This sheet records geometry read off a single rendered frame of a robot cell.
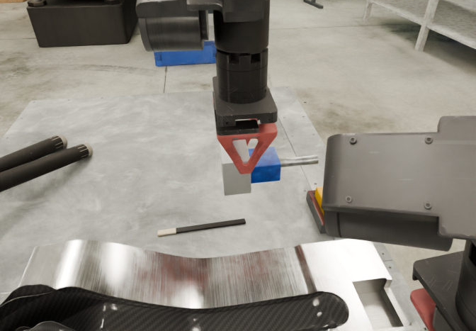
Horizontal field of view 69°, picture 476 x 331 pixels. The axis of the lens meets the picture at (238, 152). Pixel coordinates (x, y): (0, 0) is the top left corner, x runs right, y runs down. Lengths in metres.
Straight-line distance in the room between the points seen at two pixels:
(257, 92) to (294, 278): 0.21
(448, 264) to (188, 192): 0.45
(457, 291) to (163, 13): 0.31
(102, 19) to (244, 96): 3.72
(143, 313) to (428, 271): 0.25
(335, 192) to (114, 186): 0.55
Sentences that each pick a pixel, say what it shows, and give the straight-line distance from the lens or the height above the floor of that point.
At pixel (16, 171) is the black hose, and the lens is 0.68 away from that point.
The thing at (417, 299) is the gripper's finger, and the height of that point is 0.99.
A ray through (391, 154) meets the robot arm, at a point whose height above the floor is 1.13.
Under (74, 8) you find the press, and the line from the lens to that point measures 4.10.
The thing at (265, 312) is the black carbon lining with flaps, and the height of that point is 0.88.
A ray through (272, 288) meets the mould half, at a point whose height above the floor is 0.89.
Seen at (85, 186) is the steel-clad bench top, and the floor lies 0.80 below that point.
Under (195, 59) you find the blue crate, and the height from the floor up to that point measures 0.05.
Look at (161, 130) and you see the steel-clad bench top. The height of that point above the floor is 0.80.
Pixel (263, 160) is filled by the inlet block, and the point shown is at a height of 0.95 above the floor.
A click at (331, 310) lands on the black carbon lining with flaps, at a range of 0.39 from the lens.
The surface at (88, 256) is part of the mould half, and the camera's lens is 0.39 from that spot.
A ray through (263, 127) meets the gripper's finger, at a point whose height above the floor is 1.02.
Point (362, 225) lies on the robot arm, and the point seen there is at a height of 1.09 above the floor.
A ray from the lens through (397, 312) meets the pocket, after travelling 0.43.
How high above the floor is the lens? 1.22
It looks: 36 degrees down
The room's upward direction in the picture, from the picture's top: straight up
